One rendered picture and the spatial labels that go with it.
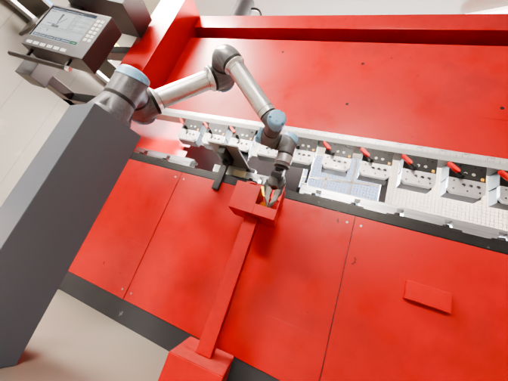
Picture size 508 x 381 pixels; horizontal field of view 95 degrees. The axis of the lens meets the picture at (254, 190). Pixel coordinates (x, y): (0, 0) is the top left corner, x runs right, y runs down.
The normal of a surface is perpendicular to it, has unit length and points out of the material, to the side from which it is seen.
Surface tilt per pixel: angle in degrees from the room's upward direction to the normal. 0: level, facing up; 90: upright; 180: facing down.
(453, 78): 90
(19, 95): 90
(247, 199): 90
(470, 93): 90
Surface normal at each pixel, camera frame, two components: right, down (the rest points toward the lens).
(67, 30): -0.04, -0.31
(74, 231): 0.84, 0.15
